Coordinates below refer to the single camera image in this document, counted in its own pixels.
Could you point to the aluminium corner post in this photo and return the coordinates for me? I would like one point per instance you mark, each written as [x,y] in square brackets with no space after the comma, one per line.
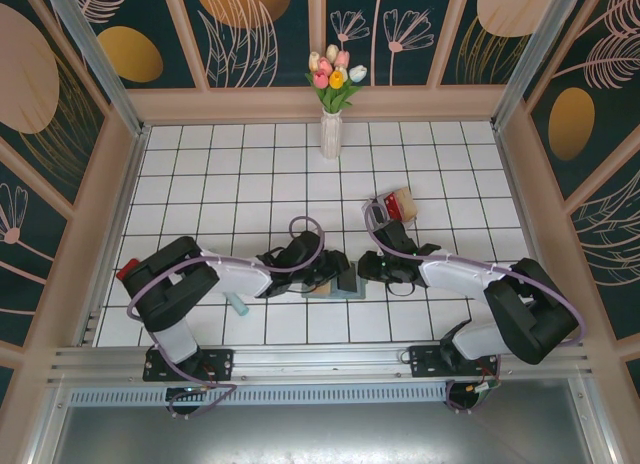
[531,59]
[106,69]

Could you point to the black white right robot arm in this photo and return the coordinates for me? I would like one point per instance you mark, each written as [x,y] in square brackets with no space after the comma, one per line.
[530,314]

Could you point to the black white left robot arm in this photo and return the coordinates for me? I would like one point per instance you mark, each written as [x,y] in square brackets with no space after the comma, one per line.
[170,284]

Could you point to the white ribbed vase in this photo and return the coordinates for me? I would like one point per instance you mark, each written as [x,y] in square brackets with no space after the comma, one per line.
[331,136]

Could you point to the mint green leather card holder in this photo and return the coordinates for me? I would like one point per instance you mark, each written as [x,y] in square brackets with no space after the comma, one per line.
[361,289]

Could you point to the aluminium front rail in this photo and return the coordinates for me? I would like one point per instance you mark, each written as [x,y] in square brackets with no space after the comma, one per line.
[320,364]

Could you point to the red VIP credit card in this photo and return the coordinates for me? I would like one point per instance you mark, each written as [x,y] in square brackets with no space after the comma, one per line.
[393,205]

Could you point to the dark grey credit card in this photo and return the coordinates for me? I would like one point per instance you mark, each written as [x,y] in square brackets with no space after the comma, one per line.
[348,282]

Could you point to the gold credit card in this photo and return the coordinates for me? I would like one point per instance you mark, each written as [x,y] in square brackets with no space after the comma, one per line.
[326,289]
[407,203]

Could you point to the artificial tulip bouquet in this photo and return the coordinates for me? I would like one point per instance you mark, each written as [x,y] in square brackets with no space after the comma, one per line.
[335,76]

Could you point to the aluminium side rail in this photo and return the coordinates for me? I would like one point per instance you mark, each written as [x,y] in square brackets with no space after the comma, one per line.
[120,224]

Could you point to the grey metal sheet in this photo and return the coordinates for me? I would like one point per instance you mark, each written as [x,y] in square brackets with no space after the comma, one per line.
[320,434]

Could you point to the small red object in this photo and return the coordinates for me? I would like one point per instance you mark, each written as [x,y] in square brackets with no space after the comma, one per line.
[129,270]

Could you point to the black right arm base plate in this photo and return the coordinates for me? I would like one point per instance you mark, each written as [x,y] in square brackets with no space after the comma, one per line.
[425,361]

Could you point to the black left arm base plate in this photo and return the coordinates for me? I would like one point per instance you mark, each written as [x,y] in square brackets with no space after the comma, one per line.
[220,364]

